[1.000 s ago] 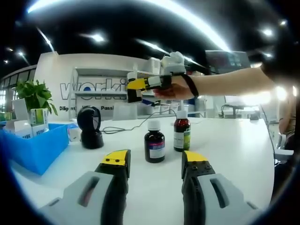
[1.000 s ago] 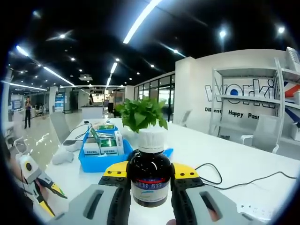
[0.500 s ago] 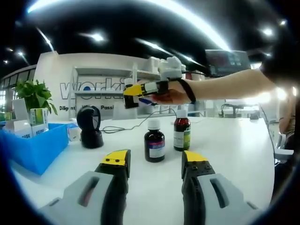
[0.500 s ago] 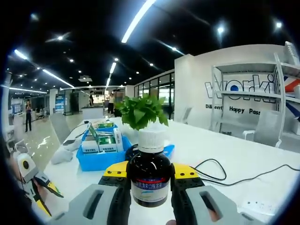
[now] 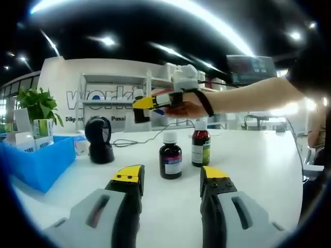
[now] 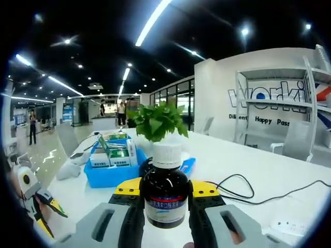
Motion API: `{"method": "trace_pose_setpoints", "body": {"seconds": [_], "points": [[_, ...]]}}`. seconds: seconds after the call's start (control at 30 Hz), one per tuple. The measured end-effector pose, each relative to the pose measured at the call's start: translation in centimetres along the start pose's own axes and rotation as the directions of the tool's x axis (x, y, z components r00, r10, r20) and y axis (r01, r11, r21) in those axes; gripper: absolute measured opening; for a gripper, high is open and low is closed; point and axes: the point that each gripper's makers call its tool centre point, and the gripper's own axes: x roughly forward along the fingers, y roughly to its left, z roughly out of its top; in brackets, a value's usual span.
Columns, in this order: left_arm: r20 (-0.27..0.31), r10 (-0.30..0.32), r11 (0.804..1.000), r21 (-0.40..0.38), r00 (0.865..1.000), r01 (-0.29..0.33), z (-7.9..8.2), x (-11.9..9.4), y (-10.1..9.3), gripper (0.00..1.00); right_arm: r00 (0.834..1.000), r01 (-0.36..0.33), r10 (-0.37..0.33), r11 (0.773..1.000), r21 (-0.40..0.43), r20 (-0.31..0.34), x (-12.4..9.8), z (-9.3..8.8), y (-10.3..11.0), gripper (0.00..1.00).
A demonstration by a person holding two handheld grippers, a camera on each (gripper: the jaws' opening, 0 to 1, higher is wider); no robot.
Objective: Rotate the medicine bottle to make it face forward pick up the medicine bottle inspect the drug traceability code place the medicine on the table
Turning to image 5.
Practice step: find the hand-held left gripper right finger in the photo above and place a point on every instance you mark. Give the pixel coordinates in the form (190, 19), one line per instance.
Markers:
(227, 206)

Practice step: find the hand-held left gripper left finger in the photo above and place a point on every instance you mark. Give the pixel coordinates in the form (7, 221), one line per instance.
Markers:
(111, 206)

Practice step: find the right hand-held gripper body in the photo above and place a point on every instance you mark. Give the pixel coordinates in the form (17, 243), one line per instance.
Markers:
(184, 82)

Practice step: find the small dark medicine bottle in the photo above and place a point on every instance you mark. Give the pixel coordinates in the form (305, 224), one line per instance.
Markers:
(141, 116)

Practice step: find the wide medicine bottle purple label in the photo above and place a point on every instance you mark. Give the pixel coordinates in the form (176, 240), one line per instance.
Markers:
(170, 157)

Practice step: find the tall medicine bottle green label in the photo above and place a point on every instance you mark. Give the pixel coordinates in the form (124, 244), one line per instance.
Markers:
(201, 147)

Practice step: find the white medicine box blue print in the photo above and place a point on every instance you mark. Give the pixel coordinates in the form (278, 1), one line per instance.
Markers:
(20, 142)
(44, 144)

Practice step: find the green white medicine box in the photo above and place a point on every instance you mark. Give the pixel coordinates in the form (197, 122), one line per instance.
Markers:
(42, 127)

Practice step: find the flat green medicine box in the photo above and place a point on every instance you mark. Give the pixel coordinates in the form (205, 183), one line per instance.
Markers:
(5, 128)

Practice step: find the person's right hand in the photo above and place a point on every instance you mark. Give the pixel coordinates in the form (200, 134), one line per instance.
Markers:
(188, 109)

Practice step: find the grey metal shelf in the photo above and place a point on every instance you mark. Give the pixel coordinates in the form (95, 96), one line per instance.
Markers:
(111, 77)
(219, 121)

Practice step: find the white table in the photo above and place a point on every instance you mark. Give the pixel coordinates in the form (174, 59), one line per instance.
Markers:
(258, 168)

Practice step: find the black barcode scanner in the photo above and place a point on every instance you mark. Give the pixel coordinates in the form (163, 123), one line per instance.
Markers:
(99, 155)

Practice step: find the hanging dark screen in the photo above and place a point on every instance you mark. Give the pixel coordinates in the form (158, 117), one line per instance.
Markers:
(245, 68)

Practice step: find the small white box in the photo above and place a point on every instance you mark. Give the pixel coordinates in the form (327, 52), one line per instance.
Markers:
(82, 147)

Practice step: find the blue plastic bin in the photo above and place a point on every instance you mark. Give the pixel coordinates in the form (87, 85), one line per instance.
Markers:
(41, 165)

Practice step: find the white office chair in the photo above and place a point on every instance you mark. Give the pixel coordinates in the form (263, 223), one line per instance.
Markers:
(313, 168)

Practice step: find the small dark object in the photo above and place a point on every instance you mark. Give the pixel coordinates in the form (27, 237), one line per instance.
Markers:
(280, 129)

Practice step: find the potted green plant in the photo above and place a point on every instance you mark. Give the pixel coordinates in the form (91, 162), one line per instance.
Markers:
(38, 102)

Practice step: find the person's dark clothed torso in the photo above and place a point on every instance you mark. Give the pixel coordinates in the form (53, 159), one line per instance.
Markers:
(310, 75)

